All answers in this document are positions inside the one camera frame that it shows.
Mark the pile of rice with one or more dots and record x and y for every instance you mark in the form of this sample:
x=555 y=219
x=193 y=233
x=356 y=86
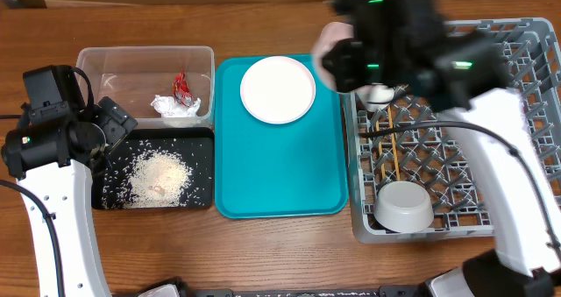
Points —
x=160 y=181

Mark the teal serving tray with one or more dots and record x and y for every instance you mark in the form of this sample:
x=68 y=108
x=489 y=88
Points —
x=276 y=170

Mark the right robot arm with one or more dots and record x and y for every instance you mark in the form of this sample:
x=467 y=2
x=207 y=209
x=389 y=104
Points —
x=465 y=82

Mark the red snack wrapper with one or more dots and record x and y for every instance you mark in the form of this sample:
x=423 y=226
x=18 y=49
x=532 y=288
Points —
x=181 y=91

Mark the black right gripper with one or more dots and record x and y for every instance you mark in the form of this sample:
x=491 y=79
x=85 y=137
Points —
x=350 y=78

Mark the white round plate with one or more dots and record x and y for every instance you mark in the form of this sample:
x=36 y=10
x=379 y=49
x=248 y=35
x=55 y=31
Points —
x=278 y=90

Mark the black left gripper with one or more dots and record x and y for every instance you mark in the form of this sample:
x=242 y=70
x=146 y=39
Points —
x=115 y=121

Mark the clear plastic storage bin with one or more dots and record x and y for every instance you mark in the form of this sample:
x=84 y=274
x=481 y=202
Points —
x=132 y=76

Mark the pink shallow bowl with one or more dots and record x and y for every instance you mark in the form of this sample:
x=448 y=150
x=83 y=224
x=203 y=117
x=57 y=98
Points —
x=330 y=35

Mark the black rectangular tray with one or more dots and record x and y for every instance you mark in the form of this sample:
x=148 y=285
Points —
x=201 y=139

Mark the grey bowl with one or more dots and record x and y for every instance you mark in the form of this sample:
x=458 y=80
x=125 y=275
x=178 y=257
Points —
x=404 y=207

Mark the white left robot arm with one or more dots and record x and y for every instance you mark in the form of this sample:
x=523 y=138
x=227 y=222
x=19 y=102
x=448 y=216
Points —
x=52 y=163

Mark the white napkin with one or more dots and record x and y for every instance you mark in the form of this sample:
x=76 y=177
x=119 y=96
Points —
x=167 y=106

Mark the grey dishwasher rack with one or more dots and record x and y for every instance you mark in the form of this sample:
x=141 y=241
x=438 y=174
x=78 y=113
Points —
x=433 y=160

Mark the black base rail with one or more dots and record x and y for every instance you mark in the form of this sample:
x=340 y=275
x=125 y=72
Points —
x=383 y=291

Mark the white cup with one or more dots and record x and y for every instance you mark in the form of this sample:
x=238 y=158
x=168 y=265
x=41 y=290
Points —
x=378 y=97

